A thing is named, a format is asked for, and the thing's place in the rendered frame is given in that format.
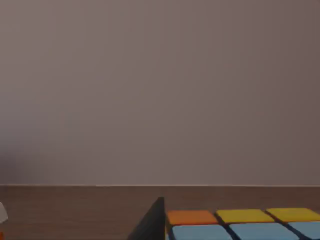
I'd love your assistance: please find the multicoloured puzzle cube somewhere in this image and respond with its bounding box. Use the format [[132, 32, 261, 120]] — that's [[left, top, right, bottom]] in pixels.
[[164, 207, 320, 240]]

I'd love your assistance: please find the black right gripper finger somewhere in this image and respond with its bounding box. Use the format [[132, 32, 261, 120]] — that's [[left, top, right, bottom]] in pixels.
[[126, 196, 166, 240]]

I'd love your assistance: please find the white and orange object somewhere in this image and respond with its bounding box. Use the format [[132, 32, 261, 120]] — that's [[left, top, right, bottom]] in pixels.
[[0, 201, 9, 240]]

